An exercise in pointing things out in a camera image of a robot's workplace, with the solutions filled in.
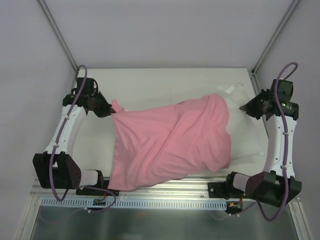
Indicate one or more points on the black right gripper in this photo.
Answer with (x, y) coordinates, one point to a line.
(255, 106)

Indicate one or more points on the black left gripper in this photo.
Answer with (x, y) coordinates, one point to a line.
(100, 106)

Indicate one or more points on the white pillow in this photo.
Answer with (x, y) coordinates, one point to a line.
(94, 148)

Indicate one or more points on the pink pillowcase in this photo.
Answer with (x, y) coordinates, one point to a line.
(166, 143)

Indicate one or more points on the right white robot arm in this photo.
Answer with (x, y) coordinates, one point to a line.
(276, 184)

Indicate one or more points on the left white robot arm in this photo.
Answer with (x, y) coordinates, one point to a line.
(55, 167)

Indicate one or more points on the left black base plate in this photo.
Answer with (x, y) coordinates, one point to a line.
(97, 190)

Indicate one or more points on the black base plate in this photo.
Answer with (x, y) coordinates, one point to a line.
(219, 190)
(97, 190)

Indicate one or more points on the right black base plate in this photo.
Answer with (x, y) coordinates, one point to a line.
(219, 190)

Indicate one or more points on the aluminium mounting rail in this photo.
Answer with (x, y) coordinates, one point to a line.
(190, 188)

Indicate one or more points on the right aluminium frame post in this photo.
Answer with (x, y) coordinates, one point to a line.
(275, 35)

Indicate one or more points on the aluminium frame post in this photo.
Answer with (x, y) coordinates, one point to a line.
(275, 35)
(57, 32)

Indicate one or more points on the white slotted cable duct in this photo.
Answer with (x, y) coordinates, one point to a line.
(211, 205)

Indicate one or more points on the left aluminium frame post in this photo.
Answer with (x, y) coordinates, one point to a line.
(57, 32)

